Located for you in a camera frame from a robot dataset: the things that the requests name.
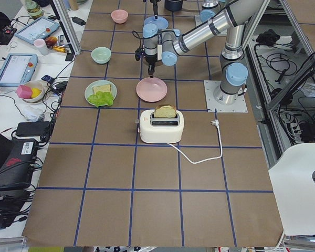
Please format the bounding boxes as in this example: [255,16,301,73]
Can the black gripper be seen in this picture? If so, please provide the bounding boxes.
[143,0,161,19]
[135,47,158,78]

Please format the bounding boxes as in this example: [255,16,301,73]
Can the pink plate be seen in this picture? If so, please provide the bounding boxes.
[136,77,167,102]

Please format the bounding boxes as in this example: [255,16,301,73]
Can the blue plate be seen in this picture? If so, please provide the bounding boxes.
[144,16,169,29]

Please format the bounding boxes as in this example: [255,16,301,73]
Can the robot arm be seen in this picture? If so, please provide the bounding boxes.
[145,1,225,23]
[132,1,268,105]

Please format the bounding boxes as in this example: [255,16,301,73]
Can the dark blue cooking pot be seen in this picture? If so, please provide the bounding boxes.
[164,0,183,12]

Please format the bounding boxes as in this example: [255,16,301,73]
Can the pink bowl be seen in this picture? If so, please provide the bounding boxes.
[111,9,129,24]

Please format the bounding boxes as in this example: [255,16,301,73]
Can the bread slice in toaster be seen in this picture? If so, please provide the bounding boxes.
[154,104,176,118]

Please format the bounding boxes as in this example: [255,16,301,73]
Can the bread slice on plate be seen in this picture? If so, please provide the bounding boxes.
[92,84,111,94]

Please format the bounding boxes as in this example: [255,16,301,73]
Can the mint green bowl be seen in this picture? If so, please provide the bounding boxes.
[91,47,111,64]

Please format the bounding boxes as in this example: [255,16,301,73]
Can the green lettuce leaf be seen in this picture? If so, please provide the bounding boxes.
[87,91,113,107]

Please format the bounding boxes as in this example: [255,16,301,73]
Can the white toaster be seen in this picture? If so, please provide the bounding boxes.
[138,109,184,144]

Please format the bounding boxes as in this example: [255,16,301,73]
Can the mint green plate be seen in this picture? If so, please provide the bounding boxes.
[85,80,117,106]

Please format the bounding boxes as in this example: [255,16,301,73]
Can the pink plastic cup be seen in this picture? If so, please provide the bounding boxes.
[33,39,49,56]

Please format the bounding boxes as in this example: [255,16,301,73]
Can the upper blue teach pendant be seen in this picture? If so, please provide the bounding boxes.
[15,17,59,44]

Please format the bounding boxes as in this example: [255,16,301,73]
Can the blue teach pendant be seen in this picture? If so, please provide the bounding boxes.
[0,54,38,87]
[15,17,59,44]

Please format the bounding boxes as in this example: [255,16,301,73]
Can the beige bowl with toys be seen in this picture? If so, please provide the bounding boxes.
[16,80,46,103]

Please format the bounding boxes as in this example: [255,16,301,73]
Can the black power adapter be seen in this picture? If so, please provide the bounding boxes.
[15,121,50,137]

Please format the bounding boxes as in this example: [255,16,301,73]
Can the lower blue teach pendant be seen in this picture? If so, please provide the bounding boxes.
[0,54,38,87]

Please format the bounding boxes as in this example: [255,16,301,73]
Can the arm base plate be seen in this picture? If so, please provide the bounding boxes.
[194,14,202,26]
[204,80,248,113]

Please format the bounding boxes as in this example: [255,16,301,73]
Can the white toaster power cable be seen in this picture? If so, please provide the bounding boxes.
[166,119,224,165]

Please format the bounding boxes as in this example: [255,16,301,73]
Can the aluminium frame post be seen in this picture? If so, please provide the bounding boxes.
[50,0,81,56]

